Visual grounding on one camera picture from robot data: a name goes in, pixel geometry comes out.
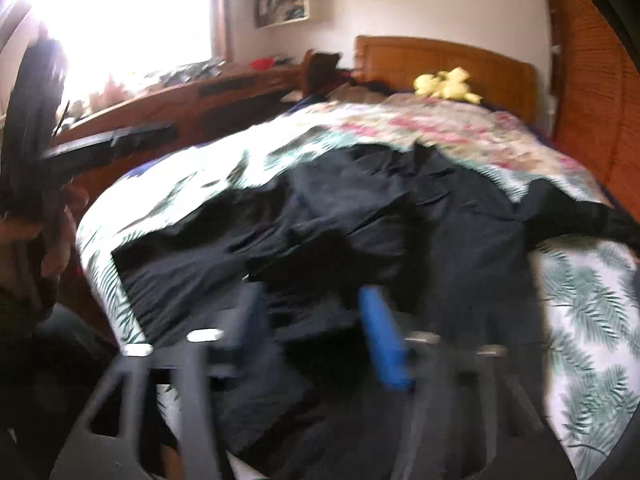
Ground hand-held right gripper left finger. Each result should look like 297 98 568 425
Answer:
50 287 275 480

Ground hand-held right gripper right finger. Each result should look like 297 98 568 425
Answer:
357 285 581 480

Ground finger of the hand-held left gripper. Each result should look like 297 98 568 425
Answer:
42 121 179 167

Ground black pants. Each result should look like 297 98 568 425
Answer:
110 141 640 463

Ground person's left hand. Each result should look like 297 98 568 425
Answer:
0 182 92 281

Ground dark blue bed sheet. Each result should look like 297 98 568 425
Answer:
122 160 166 183

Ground wooden desk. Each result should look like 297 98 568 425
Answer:
50 62 312 196

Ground bright window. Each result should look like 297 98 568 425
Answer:
10 0 232 92

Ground floral leaf print blanket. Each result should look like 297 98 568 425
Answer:
75 95 640 480

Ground dark wooden chair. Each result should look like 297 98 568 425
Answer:
300 50 352 104

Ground yellow plush toy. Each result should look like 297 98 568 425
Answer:
413 67 484 106

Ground wooden bed headboard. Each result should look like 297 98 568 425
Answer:
354 35 539 127

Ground wooden slatted wardrobe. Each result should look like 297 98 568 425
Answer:
542 0 640 207

